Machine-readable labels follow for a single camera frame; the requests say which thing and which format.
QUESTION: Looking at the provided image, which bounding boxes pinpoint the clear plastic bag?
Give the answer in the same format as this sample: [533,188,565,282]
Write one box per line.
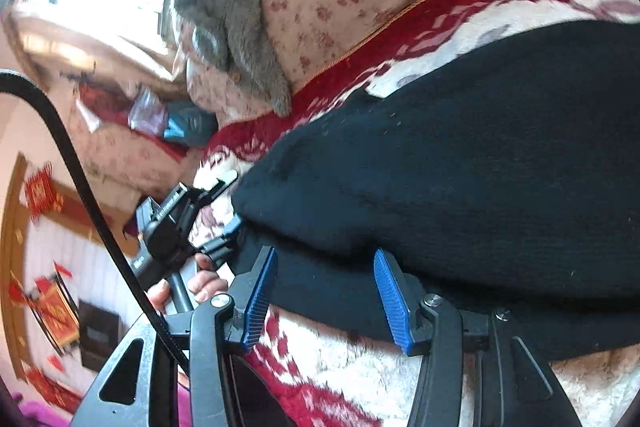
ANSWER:
[127,87,169,132]

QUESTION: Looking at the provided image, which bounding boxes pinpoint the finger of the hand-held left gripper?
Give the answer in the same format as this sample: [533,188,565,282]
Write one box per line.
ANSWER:
[198,170,239,206]
[196,214,244,269]

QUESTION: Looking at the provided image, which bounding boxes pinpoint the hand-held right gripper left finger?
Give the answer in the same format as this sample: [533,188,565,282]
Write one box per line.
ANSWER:
[70,246,279,427]

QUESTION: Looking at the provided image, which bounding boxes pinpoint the wooden door frame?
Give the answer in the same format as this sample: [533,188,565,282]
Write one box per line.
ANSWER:
[0,152,142,403]

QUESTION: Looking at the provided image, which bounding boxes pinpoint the black ribbed cable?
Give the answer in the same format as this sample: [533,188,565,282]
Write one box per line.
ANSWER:
[0,69,194,371]

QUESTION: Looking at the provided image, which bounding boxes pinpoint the person's left hand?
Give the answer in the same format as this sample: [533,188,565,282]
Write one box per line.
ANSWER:
[148,253,232,314]

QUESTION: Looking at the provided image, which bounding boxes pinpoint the red paper door decoration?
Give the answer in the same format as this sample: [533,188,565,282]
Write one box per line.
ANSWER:
[10,263,81,355]
[24,162,66,224]

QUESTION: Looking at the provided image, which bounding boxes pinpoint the black pants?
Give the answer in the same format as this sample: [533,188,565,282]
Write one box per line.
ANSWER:
[232,19,640,361]

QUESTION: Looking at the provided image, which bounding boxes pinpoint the teal bag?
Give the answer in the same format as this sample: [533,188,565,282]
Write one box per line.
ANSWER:
[162,102,219,148]

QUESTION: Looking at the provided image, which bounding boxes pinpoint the purple cloth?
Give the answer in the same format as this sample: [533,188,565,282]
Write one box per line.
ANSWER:
[14,399,85,427]

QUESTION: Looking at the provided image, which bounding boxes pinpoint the black wall box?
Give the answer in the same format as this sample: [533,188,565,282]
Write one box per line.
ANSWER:
[77,299,122,371]

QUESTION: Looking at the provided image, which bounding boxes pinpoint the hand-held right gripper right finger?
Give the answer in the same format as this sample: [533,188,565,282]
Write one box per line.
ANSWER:
[372,248,584,427]

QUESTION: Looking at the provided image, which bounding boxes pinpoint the red and white patterned blanket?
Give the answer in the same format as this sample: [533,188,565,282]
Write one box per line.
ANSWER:
[190,0,640,427]

